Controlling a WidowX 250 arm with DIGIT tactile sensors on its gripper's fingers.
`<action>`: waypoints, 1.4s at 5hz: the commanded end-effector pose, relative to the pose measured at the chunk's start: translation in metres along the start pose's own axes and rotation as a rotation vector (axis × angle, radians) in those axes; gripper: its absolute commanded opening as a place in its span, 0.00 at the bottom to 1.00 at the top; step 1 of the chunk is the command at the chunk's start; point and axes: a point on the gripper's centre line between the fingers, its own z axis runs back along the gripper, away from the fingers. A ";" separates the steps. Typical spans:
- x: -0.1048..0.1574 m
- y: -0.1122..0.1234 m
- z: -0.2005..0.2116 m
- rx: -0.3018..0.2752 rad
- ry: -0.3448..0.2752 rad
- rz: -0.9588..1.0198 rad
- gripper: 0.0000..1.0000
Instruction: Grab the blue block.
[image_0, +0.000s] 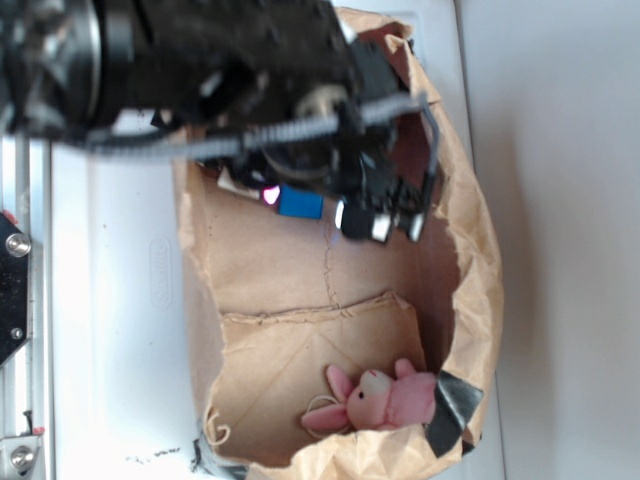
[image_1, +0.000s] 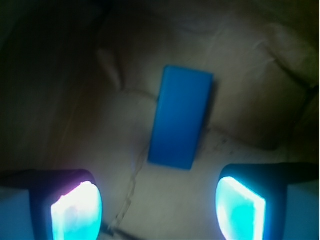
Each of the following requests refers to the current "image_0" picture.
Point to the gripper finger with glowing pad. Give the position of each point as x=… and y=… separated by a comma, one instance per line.
x=375, y=218
x=268, y=195

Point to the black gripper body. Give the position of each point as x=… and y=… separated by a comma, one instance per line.
x=316, y=112

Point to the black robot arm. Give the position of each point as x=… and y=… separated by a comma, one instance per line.
x=121, y=78

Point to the brown paper bag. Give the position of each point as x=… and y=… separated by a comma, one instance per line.
x=274, y=359

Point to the metal corner bracket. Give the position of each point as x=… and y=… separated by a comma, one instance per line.
x=19, y=456

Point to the blue block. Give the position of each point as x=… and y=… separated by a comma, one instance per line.
x=299, y=204

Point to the aluminium extrusion rail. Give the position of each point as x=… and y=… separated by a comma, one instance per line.
x=27, y=404

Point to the black tape piece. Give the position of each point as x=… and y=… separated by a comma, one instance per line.
x=455, y=403

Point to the pink plush bunny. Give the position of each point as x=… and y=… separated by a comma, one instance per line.
x=378, y=402

